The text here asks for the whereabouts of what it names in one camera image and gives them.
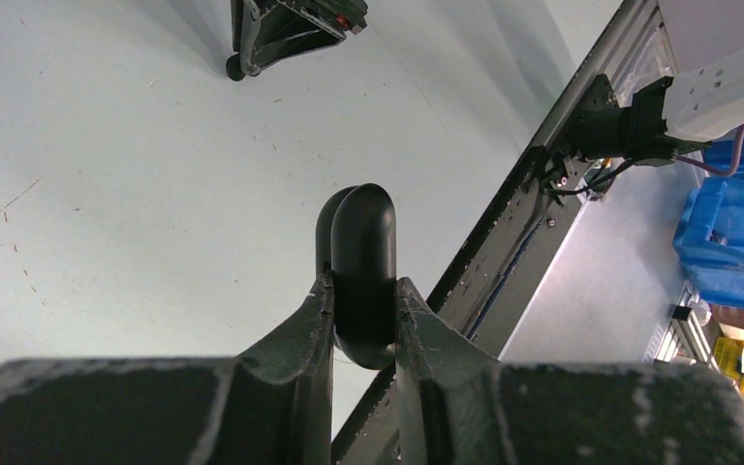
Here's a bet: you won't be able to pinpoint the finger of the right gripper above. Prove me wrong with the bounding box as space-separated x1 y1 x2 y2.
230 0 263 77
253 0 368 75

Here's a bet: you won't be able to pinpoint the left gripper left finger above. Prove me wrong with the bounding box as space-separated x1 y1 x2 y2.
0 274 334 464

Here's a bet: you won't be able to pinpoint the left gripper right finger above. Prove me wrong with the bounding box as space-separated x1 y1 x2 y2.
395 278 744 464

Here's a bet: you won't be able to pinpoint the black earbud charging case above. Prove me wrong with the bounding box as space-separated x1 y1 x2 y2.
315 183 397 370

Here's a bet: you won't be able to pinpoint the black earbud pair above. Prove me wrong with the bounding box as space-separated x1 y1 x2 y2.
225 53 246 82

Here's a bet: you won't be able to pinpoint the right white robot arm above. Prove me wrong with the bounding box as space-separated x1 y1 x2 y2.
226 1 744 165

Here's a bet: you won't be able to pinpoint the blue storage bins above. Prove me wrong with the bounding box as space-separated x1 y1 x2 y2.
672 143 744 309

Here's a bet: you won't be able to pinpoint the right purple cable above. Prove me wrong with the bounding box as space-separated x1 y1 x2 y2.
676 121 744 179

